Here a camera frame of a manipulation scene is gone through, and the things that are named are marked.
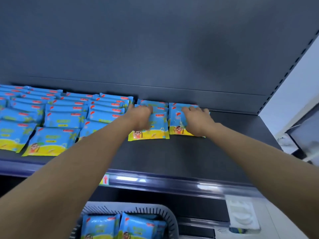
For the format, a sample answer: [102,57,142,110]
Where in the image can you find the white plastic blister package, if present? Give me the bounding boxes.
[225,195,261,234]

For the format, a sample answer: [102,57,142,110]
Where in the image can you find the clear plastic shelf price rail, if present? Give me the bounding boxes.
[0,158,265,200]

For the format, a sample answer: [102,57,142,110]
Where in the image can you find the person's right forearm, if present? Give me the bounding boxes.
[205,122,319,239]

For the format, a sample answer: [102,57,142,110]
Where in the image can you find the blue yellow wipes packet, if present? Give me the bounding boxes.
[128,109,170,142]
[81,213,121,239]
[118,212,160,239]
[152,220,167,239]
[168,103,210,138]

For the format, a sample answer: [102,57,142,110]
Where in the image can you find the person's left forearm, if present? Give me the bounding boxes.
[0,115,135,239]

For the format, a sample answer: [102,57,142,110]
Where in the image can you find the person's right hand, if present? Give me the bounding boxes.
[181,106,217,137]

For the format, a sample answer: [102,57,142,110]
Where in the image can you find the dark grey metal shelving unit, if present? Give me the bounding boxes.
[0,0,319,239]

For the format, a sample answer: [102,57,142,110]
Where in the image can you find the person's left hand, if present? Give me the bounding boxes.
[124,104,154,134]

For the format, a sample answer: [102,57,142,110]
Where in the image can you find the rows of blue wipe packs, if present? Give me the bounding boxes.
[0,84,169,157]

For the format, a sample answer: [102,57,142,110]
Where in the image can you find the grey plastic shopping basket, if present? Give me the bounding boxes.
[69,201,179,239]

